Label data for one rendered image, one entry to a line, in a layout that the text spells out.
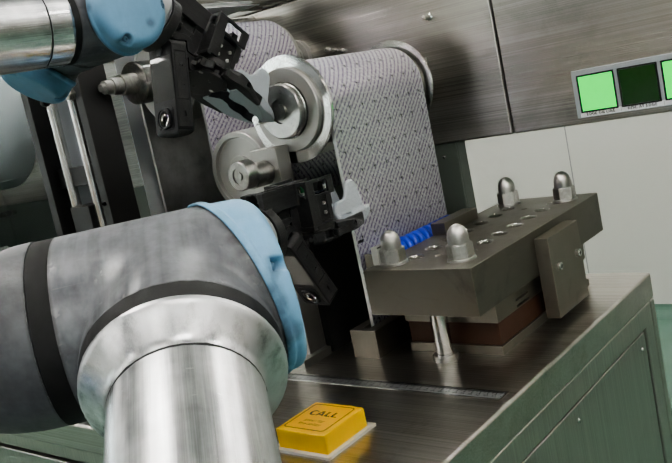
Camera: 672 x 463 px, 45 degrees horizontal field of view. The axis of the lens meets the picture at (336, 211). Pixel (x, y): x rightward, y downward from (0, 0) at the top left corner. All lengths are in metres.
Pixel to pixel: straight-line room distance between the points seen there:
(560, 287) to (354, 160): 0.32
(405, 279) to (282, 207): 0.18
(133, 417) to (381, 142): 0.81
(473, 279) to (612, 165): 2.84
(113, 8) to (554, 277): 0.65
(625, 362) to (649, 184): 2.56
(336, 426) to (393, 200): 0.41
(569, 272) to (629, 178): 2.63
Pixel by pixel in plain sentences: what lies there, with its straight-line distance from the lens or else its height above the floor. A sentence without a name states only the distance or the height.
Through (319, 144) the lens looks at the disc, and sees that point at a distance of 1.08.
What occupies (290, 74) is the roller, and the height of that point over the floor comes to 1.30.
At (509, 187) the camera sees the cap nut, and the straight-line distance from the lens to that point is 1.30.
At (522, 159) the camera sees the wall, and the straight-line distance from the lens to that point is 3.92.
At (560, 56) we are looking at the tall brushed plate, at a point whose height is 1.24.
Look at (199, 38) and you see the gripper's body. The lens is 1.02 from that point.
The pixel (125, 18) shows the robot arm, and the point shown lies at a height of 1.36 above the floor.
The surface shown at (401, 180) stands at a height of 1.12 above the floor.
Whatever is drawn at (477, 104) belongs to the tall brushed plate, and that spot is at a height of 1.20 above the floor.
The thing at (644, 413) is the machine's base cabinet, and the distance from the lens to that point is 1.28.
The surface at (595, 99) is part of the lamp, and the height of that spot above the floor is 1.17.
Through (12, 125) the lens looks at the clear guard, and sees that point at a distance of 1.97.
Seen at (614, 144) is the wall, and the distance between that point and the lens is 3.74.
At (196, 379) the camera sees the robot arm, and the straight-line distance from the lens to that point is 0.40.
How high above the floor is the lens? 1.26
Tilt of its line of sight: 8 degrees down
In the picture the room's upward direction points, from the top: 12 degrees counter-clockwise
